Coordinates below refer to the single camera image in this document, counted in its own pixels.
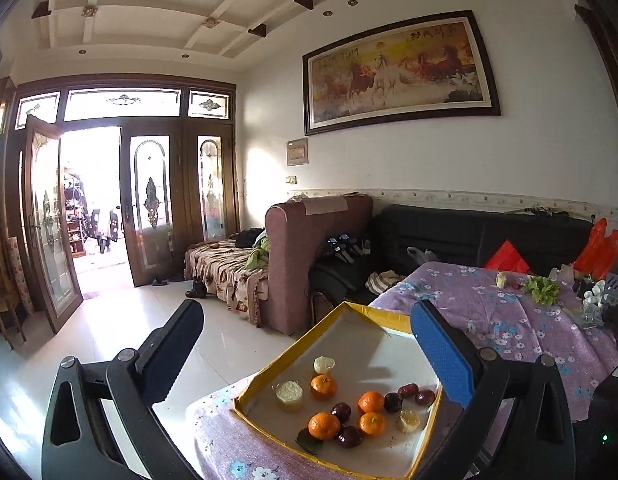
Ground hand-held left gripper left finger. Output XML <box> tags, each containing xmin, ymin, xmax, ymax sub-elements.
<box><xmin>42</xmin><ymin>299</ymin><xmax>205</xmax><ymax>480</ymax></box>

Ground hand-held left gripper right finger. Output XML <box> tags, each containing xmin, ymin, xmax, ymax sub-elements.
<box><xmin>410</xmin><ymin>300</ymin><xmax>576</xmax><ymax>480</ymax></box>

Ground white foam tray yellow rim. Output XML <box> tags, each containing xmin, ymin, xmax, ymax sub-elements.
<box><xmin>232</xmin><ymin>301</ymin><xmax>445</xmax><ymax>480</ymax></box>

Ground purple floral tablecloth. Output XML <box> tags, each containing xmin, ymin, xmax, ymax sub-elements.
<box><xmin>185</xmin><ymin>261</ymin><xmax>618</xmax><ymax>480</ymax></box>

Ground patterned blanket daybed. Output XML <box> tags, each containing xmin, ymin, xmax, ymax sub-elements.
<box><xmin>184</xmin><ymin>240</ymin><xmax>271</xmax><ymax>327</ymax></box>

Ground striped cloth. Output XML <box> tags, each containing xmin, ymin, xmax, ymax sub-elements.
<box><xmin>364</xmin><ymin>270</ymin><xmax>406</xmax><ymax>294</ymax></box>

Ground green lettuce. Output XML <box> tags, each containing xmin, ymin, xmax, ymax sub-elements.
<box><xmin>522</xmin><ymin>276</ymin><xmax>561</xmax><ymax>306</ymax></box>

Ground green cloth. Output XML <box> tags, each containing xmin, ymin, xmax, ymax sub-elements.
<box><xmin>245</xmin><ymin>237</ymin><xmax>271</xmax><ymax>270</ymax></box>

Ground black leather sofa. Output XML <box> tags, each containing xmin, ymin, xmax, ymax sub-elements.
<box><xmin>308</xmin><ymin>203</ymin><xmax>596</xmax><ymax>306</ymax></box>

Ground brown handbag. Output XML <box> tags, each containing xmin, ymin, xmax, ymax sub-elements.
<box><xmin>310</xmin><ymin>289</ymin><xmax>341</xmax><ymax>335</ymax></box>

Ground black clothing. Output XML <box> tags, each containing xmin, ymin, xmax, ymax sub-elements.
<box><xmin>235</xmin><ymin>228</ymin><xmax>265</xmax><ymax>249</ymax></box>

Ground black and blue devices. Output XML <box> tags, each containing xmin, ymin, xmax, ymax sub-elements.
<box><xmin>323</xmin><ymin>232</ymin><xmax>373</xmax><ymax>264</ymax></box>

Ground pink fabric armchair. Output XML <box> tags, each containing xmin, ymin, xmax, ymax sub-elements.
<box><xmin>263</xmin><ymin>194</ymin><xmax>374</xmax><ymax>337</ymax></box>

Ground green leaf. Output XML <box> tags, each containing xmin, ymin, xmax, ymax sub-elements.
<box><xmin>295</xmin><ymin>427</ymin><xmax>325</xmax><ymax>457</ymax></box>

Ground open wooden glass door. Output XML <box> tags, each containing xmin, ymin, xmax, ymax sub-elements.
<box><xmin>22</xmin><ymin>114</ymin><xmax>85</xmax><ymax>335</ymax></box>

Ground orange plastic bag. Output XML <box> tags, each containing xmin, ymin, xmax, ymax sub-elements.
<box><xmin>572</xmin><ymin>217</ymin><xmax>618</xmax><ymax>281</ymax></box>

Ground wooden chair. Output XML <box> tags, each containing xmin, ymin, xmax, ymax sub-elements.
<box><xmin>0</xmin><ymin>287</ymin><xmax>27</xmax><ymax>352</ymax></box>

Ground framed horse painting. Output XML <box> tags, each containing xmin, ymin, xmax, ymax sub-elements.
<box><xmin>302</xmin><ymin>10</ymin><xmax>502</xmax><ymax>137</ymax></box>

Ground small framed wall picture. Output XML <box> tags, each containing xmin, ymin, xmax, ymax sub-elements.
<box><xmin>286</xmin><ymin>137</ymin><xmax>309</xmax><ymax>167</ymax></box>

